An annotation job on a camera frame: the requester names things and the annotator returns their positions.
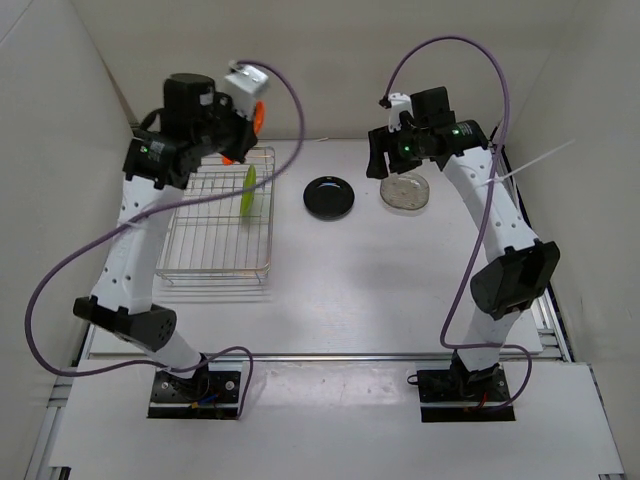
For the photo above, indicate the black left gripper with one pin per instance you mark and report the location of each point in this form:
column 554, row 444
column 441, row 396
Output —
column 247, row 136

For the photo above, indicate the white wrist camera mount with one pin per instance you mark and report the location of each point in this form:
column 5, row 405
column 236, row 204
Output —
column 399, row 103
column 244, row 84

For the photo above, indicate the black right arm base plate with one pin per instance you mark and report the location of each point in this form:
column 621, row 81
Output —
column 443, row 400

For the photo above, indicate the aluminium table edge rail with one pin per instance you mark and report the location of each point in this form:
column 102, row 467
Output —
column 550, row 329

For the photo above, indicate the front aluminium rail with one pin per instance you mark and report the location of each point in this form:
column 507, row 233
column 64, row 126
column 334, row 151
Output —
column 301, row 357

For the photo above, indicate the clear textured glass plate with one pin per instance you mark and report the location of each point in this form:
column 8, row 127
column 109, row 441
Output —
column 405, row 206

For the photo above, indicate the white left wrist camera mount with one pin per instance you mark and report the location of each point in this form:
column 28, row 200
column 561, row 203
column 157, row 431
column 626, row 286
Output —
column 244, row 84

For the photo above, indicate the black plastic plate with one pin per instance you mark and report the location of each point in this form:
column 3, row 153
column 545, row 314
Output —
column 328, row 198

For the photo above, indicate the lime green plastic plate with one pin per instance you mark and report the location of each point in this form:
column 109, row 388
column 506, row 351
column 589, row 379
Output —
column 248, row 190

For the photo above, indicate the orange plastic plate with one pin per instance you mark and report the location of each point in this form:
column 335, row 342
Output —
column 258, row 121

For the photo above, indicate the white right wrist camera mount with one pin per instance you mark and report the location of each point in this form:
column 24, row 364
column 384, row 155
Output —
column 399, row 103

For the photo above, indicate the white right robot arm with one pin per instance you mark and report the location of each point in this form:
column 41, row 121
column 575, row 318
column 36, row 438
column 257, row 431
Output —
column 519, row 265

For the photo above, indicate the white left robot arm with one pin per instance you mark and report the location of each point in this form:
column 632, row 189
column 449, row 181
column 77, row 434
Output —
column 197, row 119

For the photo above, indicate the chrome wire dish rack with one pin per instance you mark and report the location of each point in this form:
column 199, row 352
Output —
column 229, row 239

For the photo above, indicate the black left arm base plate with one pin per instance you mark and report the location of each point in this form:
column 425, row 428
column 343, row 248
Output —
column 209, row 395

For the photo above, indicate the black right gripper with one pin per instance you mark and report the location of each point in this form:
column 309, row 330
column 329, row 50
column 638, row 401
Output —
column 382, row 141

